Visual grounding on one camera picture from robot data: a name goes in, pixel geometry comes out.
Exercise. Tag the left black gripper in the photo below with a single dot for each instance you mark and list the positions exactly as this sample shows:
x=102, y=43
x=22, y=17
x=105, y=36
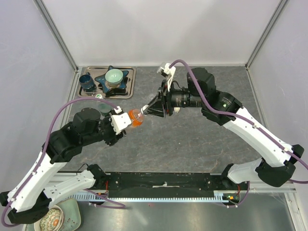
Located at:
x=115, y=137

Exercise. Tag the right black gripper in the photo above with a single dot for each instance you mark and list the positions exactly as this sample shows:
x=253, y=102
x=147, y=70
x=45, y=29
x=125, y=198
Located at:
x=156, y=107

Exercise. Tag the orange drink bottle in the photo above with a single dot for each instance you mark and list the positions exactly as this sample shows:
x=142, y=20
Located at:
x=136, y=117

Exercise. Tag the clear green-label water bottle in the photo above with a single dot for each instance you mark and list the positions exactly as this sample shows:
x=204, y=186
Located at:
x=104, y=109

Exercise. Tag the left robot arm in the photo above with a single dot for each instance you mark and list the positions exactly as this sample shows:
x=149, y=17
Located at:
x=31, y=199

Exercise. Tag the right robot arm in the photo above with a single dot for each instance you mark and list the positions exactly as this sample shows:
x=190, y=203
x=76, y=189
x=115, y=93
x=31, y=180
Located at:
x=277, y=162

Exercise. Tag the white ribbed bottle cap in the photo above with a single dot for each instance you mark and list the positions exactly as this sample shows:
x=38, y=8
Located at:
x=176, y=109

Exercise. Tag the steel tray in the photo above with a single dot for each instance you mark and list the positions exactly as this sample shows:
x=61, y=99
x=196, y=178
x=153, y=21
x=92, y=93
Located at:
x=116, y=93

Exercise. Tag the pale green bowl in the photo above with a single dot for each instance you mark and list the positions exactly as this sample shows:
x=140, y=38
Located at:
x=113, y=77

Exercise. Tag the dark blue cup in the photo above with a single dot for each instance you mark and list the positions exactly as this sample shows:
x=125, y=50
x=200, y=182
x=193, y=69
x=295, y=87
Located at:
x=87, y=82

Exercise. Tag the green square plate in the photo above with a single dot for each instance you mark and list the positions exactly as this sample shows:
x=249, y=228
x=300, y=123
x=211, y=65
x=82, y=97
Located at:
x=72, y=217

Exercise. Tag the patterned ceramic bowl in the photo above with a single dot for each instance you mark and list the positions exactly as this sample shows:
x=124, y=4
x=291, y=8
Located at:
x=52, y=221

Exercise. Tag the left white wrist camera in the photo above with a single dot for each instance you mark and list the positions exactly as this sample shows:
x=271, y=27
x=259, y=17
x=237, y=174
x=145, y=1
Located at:
x=120, y=120

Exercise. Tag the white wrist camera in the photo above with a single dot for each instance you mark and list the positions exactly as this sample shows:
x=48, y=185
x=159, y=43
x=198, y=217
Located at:
x=120, y=120
x=168, y=72

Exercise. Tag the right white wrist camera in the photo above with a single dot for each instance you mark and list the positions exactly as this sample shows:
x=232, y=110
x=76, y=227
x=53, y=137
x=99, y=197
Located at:
x=168, y=72

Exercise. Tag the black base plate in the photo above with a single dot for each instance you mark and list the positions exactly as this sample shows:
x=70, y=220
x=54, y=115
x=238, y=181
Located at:
x=164, y=184

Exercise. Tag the slotted cable duct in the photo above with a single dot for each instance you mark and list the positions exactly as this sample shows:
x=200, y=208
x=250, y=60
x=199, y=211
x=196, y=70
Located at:
x=217, y=197

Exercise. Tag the left aluminium frame post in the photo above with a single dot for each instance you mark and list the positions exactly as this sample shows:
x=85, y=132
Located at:
x=55, y=32

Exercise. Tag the aluminium frame post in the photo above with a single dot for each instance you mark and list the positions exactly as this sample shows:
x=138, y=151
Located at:
x=55, y=32
x=266, y=32

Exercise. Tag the right aluminium frame post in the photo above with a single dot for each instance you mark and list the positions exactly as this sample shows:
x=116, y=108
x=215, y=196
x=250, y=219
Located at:
x=266, y=32

